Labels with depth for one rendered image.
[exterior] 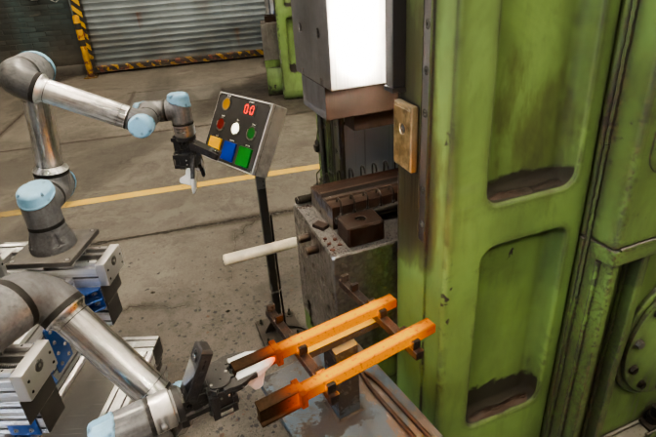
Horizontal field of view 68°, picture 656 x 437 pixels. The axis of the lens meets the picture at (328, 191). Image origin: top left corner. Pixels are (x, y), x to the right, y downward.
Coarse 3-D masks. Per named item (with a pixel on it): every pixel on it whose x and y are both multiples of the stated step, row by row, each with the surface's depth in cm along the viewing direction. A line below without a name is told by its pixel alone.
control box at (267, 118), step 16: (224, 96) 202; (240, 96) 195; (224, 112) 200; (240, 112) 194; (256, 112) 188; (272, 112) 184; (224, 128) 199; (240, 128) 192; (256, 128) 186; (272, 128) 186; (240, 144) 191; (256, 144) 185; (272, 144) 188; (224, 160) 196; (256, 160) 184; (256, 176) 186
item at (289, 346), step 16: (368, 304) 115; (384, 304) 115; (336, 320) 111; (352, 320) 111; (304, 336) 107; (320, 336) 108; (256, 352) 103; (272, 352) 103; (288, 352) 105; (240, 368) 99
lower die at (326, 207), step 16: (368, 176) 173; (384, 176) 169; (320, 192) 158; (352, 192) 157; (368, 192) 158; (384, 192) 158; (320, 208) 162; (336, 208) 151; (352, 208) 153; (336, 224) 153
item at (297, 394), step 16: (400, 336) 106; (416, 336) 106; (368, 352) 102; (384, 352) 102; (336, 368) 98; (352, 368) 98; (288, 384) 94; (304, 384) 95; (320, 384) 95; (272, 400) 91; (288, 400) 93; (304, 400) 93; (272, 416) 92
